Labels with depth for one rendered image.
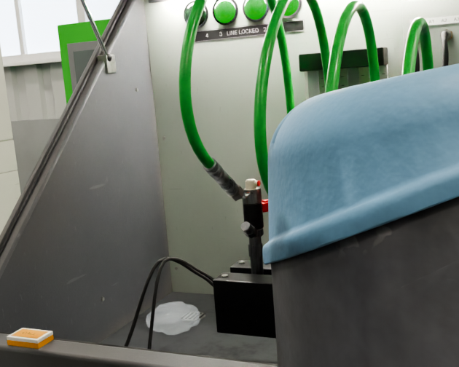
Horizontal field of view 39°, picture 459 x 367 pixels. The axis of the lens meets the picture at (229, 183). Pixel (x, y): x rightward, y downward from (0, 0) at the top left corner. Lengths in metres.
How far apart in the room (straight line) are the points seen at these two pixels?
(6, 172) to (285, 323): 3.83
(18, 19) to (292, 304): 5.69
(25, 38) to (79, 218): 4.78
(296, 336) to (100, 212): 0.99
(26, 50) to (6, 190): 2.09
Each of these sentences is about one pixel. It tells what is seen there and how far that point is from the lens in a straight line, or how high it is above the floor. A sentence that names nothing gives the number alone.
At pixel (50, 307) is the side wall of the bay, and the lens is 1.06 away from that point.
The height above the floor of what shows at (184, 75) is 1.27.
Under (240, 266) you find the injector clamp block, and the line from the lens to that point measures 0.99.
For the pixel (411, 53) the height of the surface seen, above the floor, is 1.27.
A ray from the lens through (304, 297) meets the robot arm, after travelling 0.16.
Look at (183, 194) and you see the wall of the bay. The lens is 1.30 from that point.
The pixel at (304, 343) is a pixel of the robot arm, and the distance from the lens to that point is 0.16.
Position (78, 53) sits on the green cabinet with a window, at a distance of 3.96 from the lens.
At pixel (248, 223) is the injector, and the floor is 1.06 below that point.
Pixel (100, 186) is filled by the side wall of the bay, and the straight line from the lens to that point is 1.14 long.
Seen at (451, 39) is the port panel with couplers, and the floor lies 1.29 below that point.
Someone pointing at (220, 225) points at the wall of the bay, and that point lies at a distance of 1.28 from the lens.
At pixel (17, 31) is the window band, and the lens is 5.89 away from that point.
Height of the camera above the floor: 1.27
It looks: 10 degrees down
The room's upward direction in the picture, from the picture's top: 5 degrees counter-clockwise
